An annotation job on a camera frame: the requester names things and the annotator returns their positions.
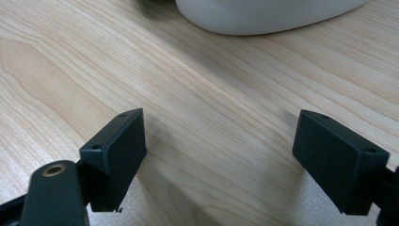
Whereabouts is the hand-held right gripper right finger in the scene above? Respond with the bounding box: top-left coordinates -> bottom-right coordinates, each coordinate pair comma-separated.
292,108 -> 391,217

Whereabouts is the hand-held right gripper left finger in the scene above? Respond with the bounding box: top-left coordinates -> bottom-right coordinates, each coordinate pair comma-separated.
78,107 -> 148,214

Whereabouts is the white bowl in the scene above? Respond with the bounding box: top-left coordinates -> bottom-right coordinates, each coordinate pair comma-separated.
174,0 -> 371,36

